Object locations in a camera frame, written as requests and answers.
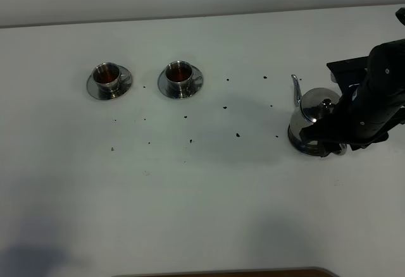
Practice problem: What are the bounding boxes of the left steel saucer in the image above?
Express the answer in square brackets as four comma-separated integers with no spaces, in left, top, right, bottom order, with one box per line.
[86,76,133,101]

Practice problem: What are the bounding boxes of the right steel teacup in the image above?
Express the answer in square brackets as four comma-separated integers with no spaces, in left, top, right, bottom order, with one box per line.
[163,61,203,91]

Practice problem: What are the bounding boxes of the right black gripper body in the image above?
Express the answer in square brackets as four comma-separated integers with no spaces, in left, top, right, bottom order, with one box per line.
[339,39,404,133]

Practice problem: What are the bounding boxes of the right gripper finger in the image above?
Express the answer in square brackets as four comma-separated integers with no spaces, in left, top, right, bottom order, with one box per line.
[299,117,361,157]
[346,130,389,151]

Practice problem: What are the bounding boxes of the stainless steel teapot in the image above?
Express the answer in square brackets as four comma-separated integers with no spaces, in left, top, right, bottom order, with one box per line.
[287,75,340,140]

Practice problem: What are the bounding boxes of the left steel teacup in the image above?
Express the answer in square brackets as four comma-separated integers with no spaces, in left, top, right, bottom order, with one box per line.
[91,63,132,92]

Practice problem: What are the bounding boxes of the steel teapot saucer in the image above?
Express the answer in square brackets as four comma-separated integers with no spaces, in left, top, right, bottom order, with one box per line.
[289,136,325,157]

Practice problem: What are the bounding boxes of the right steel saucer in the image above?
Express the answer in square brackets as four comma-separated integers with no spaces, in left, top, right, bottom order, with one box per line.
[158,65,204,99]

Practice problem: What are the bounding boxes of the steel teacup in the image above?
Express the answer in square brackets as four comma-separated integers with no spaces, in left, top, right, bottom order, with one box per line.
[163,61,203,91]
[91,63,132,92]

